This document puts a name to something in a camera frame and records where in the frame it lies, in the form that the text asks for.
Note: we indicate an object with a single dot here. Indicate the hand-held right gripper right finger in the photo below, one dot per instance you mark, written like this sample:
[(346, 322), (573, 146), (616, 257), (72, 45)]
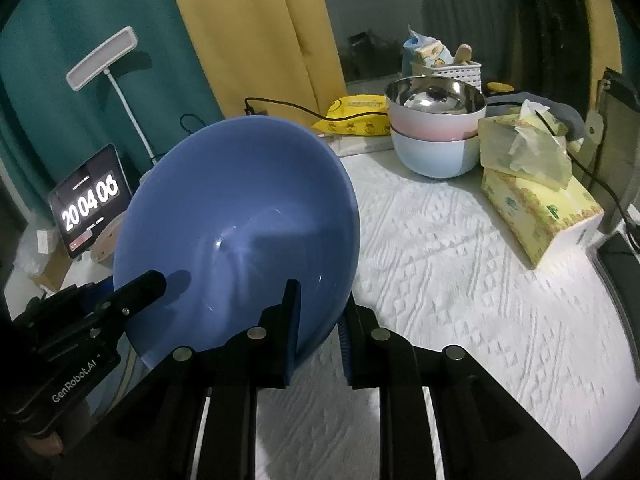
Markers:
[(346, 355)]

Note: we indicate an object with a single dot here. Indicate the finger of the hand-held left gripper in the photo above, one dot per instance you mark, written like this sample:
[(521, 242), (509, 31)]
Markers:
[(104, 290), (142, 290)]

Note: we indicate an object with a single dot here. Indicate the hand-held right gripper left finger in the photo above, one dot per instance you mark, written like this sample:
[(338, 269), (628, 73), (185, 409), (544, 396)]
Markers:
[(292, 330)]

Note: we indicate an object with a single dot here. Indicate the pink spotted bowl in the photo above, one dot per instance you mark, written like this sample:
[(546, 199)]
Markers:
[(107, 245)]

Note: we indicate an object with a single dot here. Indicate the large blue bowl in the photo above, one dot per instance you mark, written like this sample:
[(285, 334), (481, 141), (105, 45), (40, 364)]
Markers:
[(240, 210)]

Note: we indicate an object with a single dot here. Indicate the person's left hand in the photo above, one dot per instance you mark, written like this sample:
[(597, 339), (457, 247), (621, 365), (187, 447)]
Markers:
[(45, 442)]

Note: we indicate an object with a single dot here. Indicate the cardboard box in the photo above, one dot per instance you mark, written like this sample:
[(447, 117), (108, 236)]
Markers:
[(52, 272)]

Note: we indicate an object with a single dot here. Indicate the small white box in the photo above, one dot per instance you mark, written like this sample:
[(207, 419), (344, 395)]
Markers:
[(43, 242)]

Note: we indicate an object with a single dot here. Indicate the tablet showing clock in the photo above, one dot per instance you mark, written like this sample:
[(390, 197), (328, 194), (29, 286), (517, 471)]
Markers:
[(85, 205)]

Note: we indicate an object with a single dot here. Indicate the clear plastic bag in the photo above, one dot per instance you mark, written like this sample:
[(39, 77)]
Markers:
[(20, 260)]

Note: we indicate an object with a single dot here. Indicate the white textured tablecloth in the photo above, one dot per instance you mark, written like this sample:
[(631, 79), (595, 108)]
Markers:
[(450, 285)]

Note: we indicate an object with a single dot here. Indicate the black charger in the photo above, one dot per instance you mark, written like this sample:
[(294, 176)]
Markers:
[(257, 111)]

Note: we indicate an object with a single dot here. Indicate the light blue steel-lined bowl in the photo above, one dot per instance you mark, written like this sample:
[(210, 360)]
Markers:
[(430, 157)]

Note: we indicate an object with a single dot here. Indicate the yellow wipes packet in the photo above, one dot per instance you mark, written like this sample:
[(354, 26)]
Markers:
[(355, 115)]

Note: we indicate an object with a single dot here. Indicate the white desk lamp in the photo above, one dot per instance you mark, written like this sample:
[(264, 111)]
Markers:
[(100, 57)]

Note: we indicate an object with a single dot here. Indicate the pink steel-lined bowl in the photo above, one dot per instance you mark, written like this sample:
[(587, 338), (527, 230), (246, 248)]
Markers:
[(435, 115)]

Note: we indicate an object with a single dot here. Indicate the open yellow tissue pack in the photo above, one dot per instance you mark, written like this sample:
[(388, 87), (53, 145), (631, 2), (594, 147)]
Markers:
[(525, 150)]

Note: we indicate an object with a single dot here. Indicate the yellow curtain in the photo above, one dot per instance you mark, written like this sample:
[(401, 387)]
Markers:
[(605, 25), (250, 35)]

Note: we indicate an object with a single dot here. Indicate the teal curtain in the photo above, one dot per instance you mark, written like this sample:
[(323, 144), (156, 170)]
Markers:
[(150, 10)]

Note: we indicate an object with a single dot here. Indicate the black smartphone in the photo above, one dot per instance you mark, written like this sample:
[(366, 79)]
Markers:
[(620, 265)]

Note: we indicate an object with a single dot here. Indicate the yellow lid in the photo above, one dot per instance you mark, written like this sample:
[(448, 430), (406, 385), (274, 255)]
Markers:
[(500, 87)]

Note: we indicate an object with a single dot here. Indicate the blue and white packet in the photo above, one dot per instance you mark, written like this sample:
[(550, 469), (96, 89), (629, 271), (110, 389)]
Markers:
[(425, 47)]

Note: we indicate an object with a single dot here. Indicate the wooden utensil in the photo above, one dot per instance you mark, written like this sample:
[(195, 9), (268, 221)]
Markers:
[(462, 54)]

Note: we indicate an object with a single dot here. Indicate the steel thermos bottle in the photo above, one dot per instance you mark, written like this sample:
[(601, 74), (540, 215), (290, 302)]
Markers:
[(612, 160)]

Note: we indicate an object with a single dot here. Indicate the dark glass window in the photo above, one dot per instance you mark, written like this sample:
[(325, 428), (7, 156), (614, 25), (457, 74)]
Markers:
[(400, 0)]

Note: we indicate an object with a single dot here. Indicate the black window frame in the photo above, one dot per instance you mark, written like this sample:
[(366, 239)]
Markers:
[(550, 20)]

